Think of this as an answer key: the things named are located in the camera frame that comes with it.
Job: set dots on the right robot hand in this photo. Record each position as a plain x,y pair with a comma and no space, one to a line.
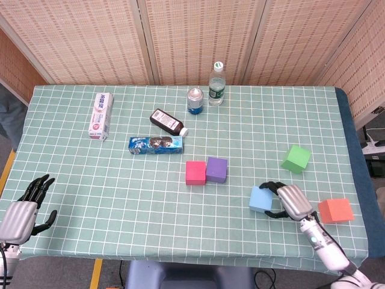
293,201

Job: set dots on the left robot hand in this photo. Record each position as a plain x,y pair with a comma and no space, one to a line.
18,219

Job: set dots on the light blue foam cube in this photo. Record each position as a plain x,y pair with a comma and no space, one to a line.
260,199

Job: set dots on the orange-red foam cube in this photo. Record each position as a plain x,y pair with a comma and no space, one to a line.
335,210

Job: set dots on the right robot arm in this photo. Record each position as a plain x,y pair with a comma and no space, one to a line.
328,250

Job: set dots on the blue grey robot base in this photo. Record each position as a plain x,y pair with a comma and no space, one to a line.
186,275

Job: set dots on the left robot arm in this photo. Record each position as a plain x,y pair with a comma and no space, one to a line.
10,265

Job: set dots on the green foam cube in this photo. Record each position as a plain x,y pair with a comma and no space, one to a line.
296,158

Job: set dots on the dark blue table cover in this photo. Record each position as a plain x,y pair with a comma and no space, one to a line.
355,168

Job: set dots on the purple foam cube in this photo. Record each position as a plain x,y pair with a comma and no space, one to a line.
216,170

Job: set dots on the magenta-red foam cube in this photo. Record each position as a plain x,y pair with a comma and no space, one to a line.
195,173

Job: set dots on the green checked tablecloth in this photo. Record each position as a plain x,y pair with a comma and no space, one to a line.
120,195

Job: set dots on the white pink toothpaste box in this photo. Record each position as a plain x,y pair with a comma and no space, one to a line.
100,116

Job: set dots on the clear water bottle green label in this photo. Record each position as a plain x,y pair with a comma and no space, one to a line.
216,88

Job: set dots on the blue silver drink can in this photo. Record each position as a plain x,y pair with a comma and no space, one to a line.
195,100

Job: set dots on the blue cookie box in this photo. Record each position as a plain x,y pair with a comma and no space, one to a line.
156,145

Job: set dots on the dark brown bottle white cap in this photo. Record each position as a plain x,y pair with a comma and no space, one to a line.
167,121

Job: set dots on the bamboo folding screen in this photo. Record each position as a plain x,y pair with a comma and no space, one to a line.
180,39

